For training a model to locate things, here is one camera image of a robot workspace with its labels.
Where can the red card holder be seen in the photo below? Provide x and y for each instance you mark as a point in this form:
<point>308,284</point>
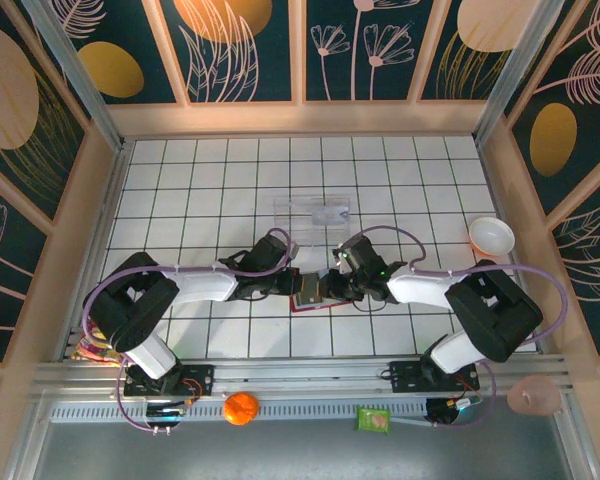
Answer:
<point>305,308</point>

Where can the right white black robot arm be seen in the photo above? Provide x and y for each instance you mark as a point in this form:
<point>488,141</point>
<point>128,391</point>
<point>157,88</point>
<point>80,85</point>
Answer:
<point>420,292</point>

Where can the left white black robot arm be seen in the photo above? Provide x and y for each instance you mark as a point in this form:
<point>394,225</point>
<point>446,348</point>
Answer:
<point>205,285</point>

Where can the silver credit card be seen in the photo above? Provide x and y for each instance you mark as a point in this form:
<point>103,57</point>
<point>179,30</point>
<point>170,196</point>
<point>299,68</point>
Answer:
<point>330,216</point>

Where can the clear acrylic organizer box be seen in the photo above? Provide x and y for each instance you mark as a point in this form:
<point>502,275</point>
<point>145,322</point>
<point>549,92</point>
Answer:
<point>290,225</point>

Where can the orange ball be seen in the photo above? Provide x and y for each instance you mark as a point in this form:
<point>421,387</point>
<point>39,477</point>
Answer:
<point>240,409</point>

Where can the white bowl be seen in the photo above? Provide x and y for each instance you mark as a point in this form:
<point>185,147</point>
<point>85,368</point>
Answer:
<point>491,234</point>

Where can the green snack packet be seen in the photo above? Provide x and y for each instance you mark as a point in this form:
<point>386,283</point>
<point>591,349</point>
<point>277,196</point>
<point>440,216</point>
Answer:
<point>374,421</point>

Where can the colourful snack bag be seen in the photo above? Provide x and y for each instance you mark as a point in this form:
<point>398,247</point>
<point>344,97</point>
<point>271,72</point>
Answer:
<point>97,350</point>

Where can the pink round pad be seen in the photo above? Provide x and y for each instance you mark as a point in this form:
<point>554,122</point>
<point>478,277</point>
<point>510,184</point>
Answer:
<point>535,395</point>

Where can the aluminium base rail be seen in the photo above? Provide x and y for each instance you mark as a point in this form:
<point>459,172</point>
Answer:
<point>305,375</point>

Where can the aluminium side rail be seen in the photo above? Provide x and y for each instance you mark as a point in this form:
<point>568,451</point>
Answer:
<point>499,200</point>
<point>109,200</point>

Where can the aluminium frame post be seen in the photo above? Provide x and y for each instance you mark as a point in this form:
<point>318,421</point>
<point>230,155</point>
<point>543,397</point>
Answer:
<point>82,85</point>
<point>521,65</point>

